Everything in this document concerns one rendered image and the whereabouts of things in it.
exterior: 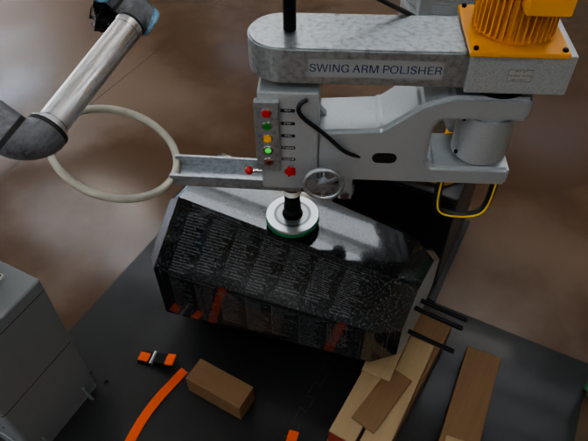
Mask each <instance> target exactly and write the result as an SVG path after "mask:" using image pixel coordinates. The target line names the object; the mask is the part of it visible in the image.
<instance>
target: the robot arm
mask: <svg viewBox="0 0 588 441"><path fill-rule="evenodd" d="M91 10H93V13H94V15H93V16H91ZM159 16H160V14H159V11H158V10H157V9H156V8H155V7H154V6H153V5H152V4H150V3H149V2H148V1H147V0H94V1H93V5H91V7H90V13H89V18H91V19H93V20H94V21H93V22H91V25H93V28H94V31H95V32H100V33H103V32H104V33H103V34H102V36H101V37H100V38H99V40H98V41H97V42H96V43H95V44H94V46H93V47H92V48H91V50H90V51H89V52H88V53H87V55H86V56H85V57H84V59H83V60H82V61H81V62H80V64H79V65H78V66H77V67H76V68H75V69H74V70H73V72H72V73H71V74H70V75H69V77H68V78H67V79H66V81H65V82H64V83H63V84H62V86H61V87H60V88H59V90H58V91H57V92H56V93H55V94H54V96H53V97H52V98H51V100H50V101H49V102H48V103H47V104H46V105H45V106H44V108H43V109H42V110H41V111H40V113H31V114H30V115H29V116H28V118H25V117H24V116H22V115H21V114H19V113H18V112H17V111H16V110H15V109H13V108H12V107H10V106H9V105H7V104H6V103H5V102H3V101H2V100H0V155H2V156H4V157H6V158H10V159H15V160H37V159H41V158H47V157H49V156H51V155H53V154H55V153H56V152H58V151H60V150H61V149H62V148H63V147H64V145H65V144H66V143H67V141H68V134H67V132H68V131H69V129H70V128H71V127H72V125H73V124H74V122H75V121H76V120H77V119H78V117H79V116H80V115H81V113H82V112H83V110H84V109H85V108H86V106H87V105H88V104H89V103H90V102H91V101H92V99H93V98H94V97H95V95H96V94H97V92H98V91H99V90H100V88H101V87H102V85H103V84H104V83H105V82H106V80H107V79H108V78H109V76H110V75H111V74H112V73H113V72H114V70H115V69H116V67H117V66H118V65H119V64H120V62H121V61H122V60H123V58H124V57H125V55H126V54H127V53H128V51H129V50H130V48H131V47H132V46H133V45H134V44H135V43H136V42H137V40H138V39H139V38H140V37H141V36H147V35H148V34H149V33H150V31H151V30H152V28H153V27H154V25H155V24H156V23H157V21H158V19H159Z"/></svg>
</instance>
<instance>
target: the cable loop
mask: <svg viewBox="0 0 588 441"><path fill-rule="evenodd" d="M444 183H445V182H437V183H436V186H435V191H434V196H433V207H434V209H435V211H436V212H437V213H438V214H440V215H442V216H444V217H450V218H472V217H477V216H480V215H482V214H483V213H484V212H485V211H486V210H487V209H488V208H489V207H490V205H491V203H492V201H493V199H494V195H495V193H496V190H497V187H498V185H497V184H490V186H489V188H488V191H487V194H486V197H485V199H484V201H483V202H482V204H481V205H480V207H478V208H477V209H474V210H469V211H456V210H448V209H444V208H442V207H441V196H442V191H443V187H444Z"/></svg>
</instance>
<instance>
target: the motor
mask: <svg viewBox="0 0 588 441"><path fill-rule="evenodd" d="M577 2H578V0H476V2H475V4H466V3H462V4H459V5H458V14H459V17H460V21H461V24H462V28H463V31H464V34H465V41H466V43H467V47H468V51H469V53H470V56H471V57H498V58H534V59H570V58H571V55H572V54H571V51H570V48H569V47H568V45H567V43H566V41H565V39H564V36H563V34H562V33H561V31H560V29H559V27H558V23H559V20H560V17H571V16H572V14H573V12H574V10H575V7H576V4H577Z"/></svg>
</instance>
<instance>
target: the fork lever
mask: <svg viewBox="0 0 588 441"><path fill-rule="evenodd" d="M175 159H179V160H180V161H181V167H180V172H179V174H177V173H170V174H169V177H170V179H174V181H175V182H174V185H176V186H207V187H223V188H240V189H256V190H271V191H287V192H303V193H305V191H304V189H303V188H281V187H265V186H263V175H262V173H261V172H253V173H252V174H250V175H248V174H247V173H246V172H245V168H246V167H247V166H252V167H253V169H258V166H257V158H249V157H216V156H201V155H184V154H175ZM338 187H339V183H336V182H334V183H331V184H330V188H329V189H328V190H327V191H325V193H335V192H336V191H337V190H338ZM310 190H311V191H312V192H313V193H321V191H320V190H319V189H318V188H315V189H310ZM348 196H349V193H347V192H342V193H341V194H340V197H341V198H342V199H343V200H345V199H348Z"/></svg>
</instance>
